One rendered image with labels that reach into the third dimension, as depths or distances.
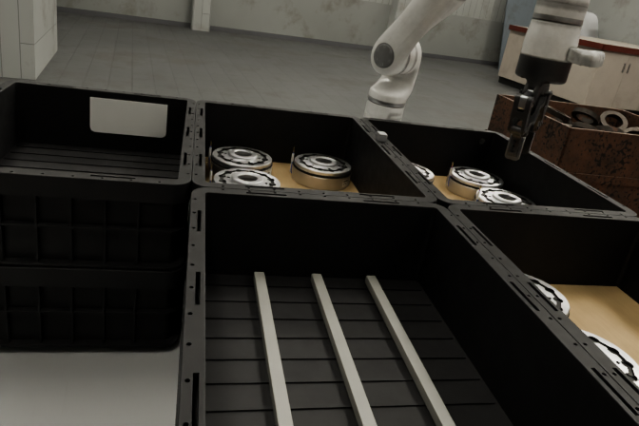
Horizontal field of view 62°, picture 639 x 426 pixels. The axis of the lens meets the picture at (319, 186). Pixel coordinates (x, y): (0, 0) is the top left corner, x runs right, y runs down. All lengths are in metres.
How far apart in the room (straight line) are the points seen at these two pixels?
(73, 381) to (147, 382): 0.08
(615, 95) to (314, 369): 8.26
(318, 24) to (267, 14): 0.99
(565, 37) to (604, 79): 7.56
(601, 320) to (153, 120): 0.74
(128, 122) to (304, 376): 0.61
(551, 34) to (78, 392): 0.76
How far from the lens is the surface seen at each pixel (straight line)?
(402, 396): 0.52
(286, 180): 0.93
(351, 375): 0.50
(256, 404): 0.48
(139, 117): 0.98
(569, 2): 0.86
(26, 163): 0.94
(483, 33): 12.24
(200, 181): 0.61
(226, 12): 10.19
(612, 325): 0.75
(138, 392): 0.68
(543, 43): 0.85
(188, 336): 0.38
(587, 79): 8.34
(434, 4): 1.19
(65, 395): 0.68
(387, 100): 1.27
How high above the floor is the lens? 1.16
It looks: 21 degrees down
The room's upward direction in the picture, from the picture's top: 10 degrees clockwise
